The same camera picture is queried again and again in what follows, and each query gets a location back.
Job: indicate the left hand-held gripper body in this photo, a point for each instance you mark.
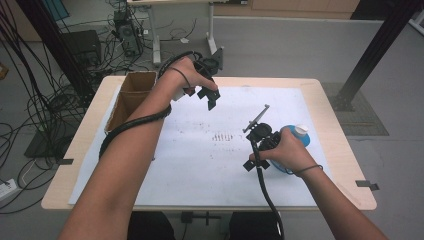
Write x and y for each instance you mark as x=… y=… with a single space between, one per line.
x=208 y=66

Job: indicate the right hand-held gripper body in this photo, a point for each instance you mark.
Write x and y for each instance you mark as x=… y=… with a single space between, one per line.
x=263 y=131

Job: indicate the blue spray bottle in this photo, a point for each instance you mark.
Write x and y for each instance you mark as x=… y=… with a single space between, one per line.
x=304 y=140

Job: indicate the blue cardboard box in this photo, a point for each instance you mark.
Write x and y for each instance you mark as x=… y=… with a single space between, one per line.
x=138 y=81

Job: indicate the person's left hand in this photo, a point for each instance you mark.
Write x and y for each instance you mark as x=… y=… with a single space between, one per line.
x=191 y=75

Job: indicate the person's right hand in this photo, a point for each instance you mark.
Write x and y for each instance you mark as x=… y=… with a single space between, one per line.
x=290 y=153

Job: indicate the black band on left wrist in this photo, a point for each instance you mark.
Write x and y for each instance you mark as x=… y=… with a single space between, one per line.
x=181 y=75

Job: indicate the black band on wrist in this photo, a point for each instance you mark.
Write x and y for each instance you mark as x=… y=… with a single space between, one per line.
x=311 y=168
x=181 y=75

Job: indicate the white paper sheet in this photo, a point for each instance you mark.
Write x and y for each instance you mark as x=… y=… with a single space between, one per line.
x=216 y=180

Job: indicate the black band on right wrist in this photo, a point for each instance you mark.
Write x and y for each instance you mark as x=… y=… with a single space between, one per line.
x=311 y=168

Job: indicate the person's right leg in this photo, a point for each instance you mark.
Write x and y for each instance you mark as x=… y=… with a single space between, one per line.
x=253 y=226

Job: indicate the person's leg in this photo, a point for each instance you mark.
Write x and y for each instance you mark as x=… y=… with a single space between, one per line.
x=150 y=226
x=253 y=226

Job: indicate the black table crossbar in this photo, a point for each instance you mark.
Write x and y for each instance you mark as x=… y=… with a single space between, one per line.
x=200 y=217

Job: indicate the computer tower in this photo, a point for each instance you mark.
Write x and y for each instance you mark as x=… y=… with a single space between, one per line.
x=128 y=36

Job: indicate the grey floor mat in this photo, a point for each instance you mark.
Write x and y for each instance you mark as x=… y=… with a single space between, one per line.
x=366 y=123

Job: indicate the black table clip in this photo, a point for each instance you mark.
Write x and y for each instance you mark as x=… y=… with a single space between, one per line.
x=366 y=184
x=65 y=161

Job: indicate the person's left leg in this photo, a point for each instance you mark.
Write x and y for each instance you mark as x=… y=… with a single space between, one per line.
x=150 y=226

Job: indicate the black box on floor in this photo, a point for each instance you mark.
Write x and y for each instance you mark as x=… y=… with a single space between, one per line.
x=83 y=45

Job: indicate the teal panel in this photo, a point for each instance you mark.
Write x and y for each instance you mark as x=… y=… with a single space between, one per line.
x=56 y=8

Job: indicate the black floor plate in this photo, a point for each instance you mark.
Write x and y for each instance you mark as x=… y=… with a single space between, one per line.
x=43 y=146

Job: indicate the white power strip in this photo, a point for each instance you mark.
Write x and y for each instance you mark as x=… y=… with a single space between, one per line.
x=6 y=189

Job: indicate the white desk frame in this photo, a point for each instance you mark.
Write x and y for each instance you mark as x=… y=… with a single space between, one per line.
x=210 y=26

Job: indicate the black metal post with base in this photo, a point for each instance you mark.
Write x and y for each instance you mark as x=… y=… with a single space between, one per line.
x=376 y=50

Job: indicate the dark metal post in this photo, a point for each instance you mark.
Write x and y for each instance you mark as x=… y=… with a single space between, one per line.
x=46 y=33

